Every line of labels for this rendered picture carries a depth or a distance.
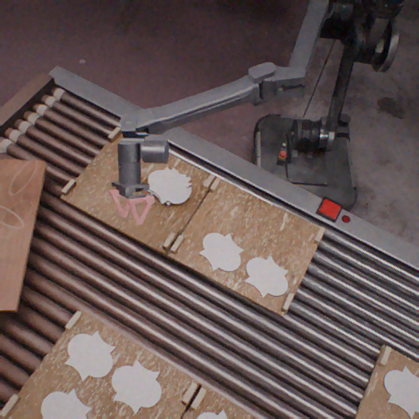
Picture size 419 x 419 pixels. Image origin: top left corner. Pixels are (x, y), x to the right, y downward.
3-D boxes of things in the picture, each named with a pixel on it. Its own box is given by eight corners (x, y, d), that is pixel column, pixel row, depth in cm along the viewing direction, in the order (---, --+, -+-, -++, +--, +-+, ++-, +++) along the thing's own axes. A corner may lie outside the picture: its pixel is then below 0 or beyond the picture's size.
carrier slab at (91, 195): (119, 131, 184) (119, 128, 183) (216, 179, 177) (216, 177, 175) (61, 199, 167) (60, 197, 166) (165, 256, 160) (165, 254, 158)
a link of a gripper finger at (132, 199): (143, 219, 132) (142, 184, 130) (155, 224, 126) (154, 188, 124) (119, 222, 128) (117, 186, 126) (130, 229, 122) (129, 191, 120)
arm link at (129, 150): (120, 137, 128) (114, 139, 123) (146, 137, 127) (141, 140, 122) (121, 164, 130) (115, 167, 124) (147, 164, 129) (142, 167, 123)
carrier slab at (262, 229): (218, 179, 177) (218, 177, 175) (323, 231, 169) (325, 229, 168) (167, 257, 160) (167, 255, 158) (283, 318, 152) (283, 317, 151)
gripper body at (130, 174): (134, 185, 134) (132, 158, 132) (150, 192, 125) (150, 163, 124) (110, 188, 130) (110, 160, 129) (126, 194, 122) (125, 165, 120)
